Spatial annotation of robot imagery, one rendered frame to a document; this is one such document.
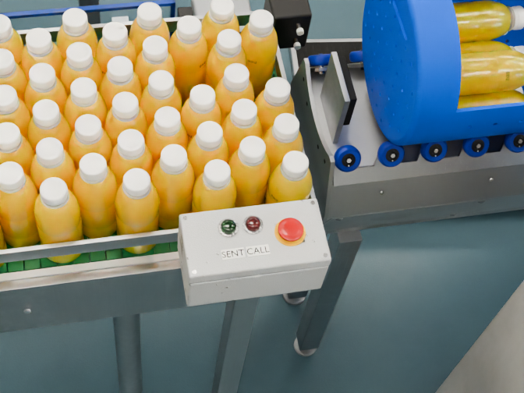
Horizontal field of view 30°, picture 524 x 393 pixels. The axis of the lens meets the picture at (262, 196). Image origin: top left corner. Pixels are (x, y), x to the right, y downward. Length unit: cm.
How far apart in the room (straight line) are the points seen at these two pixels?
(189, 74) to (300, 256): 43
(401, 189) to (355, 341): 89
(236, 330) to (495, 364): 46
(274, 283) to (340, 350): 112
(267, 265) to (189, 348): 114
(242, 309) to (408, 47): 48
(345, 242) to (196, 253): 62
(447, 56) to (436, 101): 7
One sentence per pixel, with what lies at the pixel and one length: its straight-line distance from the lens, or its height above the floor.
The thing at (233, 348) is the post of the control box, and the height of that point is 72.
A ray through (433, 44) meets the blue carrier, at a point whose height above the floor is 121.
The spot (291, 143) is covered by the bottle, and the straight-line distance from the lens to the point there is 150.
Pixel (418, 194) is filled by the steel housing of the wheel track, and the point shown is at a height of 86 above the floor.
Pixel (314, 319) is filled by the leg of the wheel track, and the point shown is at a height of 24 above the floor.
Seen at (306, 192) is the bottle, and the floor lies 103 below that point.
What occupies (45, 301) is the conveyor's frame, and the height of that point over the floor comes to 84.
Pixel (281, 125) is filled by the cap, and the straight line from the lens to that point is 148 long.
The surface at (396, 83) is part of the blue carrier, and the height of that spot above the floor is 109.
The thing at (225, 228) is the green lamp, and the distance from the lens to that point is 135.
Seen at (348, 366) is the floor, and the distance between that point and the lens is 249.
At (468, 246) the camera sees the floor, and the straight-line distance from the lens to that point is 271.
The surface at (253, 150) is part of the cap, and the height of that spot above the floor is 108.
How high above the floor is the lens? 230
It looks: 60 degrees down
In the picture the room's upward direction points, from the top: 11 degrees clockwise
